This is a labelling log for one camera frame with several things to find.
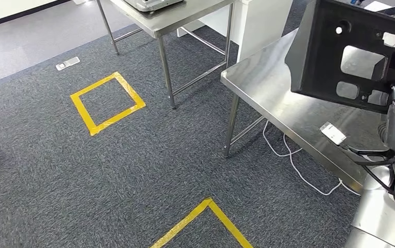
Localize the black plastic panel part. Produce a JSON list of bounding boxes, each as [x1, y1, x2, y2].
[[284, 0, 395, 114]]

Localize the stainless steel workbench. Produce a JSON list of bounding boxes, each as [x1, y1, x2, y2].
[[220, 0, 395, 194]]

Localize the grey sheet metal part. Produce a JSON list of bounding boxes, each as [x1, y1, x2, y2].
[[124, 0, 185, 12]]

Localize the stainless steel table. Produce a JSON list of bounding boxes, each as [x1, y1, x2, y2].
[[95, 0, 236, 110]]

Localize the white cabinet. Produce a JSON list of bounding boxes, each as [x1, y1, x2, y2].
[[177, 0, 294, 64]]

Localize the yellow floor tape square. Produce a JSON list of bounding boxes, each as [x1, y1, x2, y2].
[[70, 71, 147, 136]]

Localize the white paper sheet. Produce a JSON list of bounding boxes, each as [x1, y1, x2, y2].
[[363, 0, 394, 13]]

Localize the black handheld screen device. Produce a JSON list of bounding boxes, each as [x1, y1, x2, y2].
[[377, 6, 395, 17]]

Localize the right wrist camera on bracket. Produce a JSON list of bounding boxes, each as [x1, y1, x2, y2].
[[320, 121, 395, 167]]

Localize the white power cable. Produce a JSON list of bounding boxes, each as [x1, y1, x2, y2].
[[262, 119, 361, 196]]

